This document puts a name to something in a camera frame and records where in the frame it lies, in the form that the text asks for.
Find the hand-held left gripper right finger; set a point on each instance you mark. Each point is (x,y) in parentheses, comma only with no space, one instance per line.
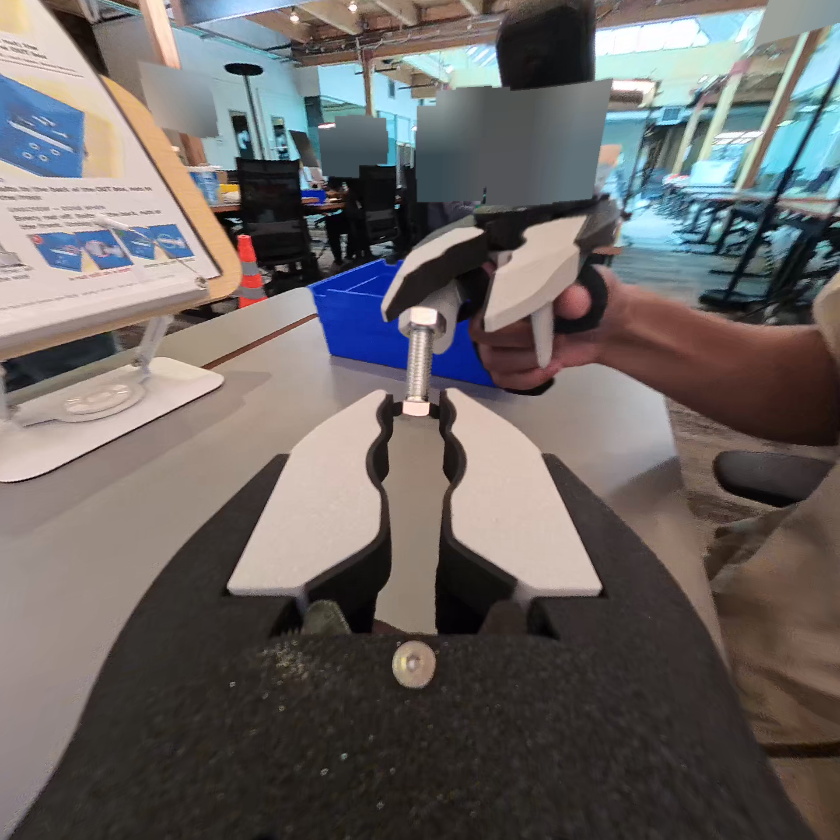
(519,525)

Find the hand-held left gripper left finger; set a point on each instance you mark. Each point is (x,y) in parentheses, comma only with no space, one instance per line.
(315,525)

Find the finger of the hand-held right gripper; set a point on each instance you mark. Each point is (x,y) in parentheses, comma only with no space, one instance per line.
(532,276)
(427,269)

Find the steel hex nut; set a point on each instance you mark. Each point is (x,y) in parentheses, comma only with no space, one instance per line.
(421,320)

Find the steel hex bolt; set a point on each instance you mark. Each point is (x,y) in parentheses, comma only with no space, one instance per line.
(418,374)

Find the person's right hand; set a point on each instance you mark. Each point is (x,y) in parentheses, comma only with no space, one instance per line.
(610,348)

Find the blue plastic bin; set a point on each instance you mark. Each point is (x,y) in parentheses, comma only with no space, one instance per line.
(355,322)

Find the black mesh office chair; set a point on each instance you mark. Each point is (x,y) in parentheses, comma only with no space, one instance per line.
(276,210)

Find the orange traffic cone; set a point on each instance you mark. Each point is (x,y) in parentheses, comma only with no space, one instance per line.
(250,276)

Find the black floor lamp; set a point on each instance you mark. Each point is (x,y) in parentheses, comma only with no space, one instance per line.
(244,70)

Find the instruction board on white stand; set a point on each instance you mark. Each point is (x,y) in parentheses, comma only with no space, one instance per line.
(92,197)

